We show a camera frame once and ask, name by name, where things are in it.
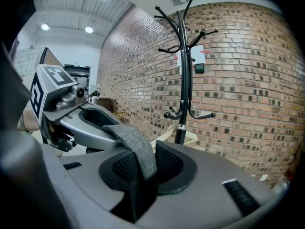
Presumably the white paper sheet with tape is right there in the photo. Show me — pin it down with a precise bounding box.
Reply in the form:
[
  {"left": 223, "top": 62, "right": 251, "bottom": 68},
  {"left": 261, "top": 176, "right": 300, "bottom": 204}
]
[{"left": 175, "top": 44, "right": 206, "bottom": 68}]

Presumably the person's left forearm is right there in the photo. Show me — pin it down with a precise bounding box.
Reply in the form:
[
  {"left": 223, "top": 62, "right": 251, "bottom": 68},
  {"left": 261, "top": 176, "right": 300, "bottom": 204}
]
[{"left": 17, "top": 108, "right": 41, "bottom": 134}]

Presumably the wooden clothes hanger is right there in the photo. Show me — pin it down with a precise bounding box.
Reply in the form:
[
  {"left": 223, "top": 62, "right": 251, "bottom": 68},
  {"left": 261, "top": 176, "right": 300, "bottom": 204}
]
[{"left": 154, "top": 124, "right": 198, "bottom": 148}]

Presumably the white wall board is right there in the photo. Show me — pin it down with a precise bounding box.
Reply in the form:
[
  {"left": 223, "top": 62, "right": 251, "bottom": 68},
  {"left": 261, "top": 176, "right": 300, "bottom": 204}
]
[{"left": 13, "top": 47, "right": 46, "bottom": 77}]

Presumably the green bracelet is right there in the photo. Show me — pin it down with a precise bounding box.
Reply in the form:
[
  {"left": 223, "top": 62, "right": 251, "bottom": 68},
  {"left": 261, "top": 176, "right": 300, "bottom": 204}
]
[{"left": 20, "top": 120, "right": 33, "bottom": 135}]

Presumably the grey metal cabinet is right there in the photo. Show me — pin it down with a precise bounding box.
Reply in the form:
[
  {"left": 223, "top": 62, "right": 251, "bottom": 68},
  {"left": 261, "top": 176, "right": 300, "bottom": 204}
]
[{"left": 63, "top": 64, "right": 92, "bottom": 95}]

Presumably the black coat rack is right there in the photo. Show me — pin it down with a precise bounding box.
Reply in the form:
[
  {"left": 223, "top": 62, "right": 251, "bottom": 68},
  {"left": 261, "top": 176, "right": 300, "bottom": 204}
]
[{"left": 154, "top": 0, "right": 219, "bottom": 146}]

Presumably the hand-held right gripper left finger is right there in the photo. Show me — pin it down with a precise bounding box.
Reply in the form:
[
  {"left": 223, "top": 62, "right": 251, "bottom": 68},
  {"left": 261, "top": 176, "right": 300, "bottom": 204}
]
[{"left": 41, "top": 144, "right": 158, "bottom": 229}]

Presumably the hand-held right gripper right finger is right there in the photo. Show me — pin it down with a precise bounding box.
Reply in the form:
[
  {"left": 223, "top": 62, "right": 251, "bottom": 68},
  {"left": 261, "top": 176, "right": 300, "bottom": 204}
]
[{"left": 137, "top": 141, "right": 286, "bottom": 229}]

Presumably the brown partition panel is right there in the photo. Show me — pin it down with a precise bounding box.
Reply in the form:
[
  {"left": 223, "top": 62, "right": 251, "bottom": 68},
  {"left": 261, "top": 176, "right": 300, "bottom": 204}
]
[{"left": 39, "top": 47, "right": 64, "bottom": 69}]

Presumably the grey backpack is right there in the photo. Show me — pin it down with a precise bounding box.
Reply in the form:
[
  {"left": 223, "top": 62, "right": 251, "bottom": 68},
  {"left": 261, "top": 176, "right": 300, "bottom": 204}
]
[{"left": 102, "top": 124, "right": 158, "bottom": 181}]

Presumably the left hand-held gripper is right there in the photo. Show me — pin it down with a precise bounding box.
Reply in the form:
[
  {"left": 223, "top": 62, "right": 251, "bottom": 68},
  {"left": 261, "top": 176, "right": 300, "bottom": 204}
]
[{"left": 30, "top": 64, "right": 124, "bottom": 152}]

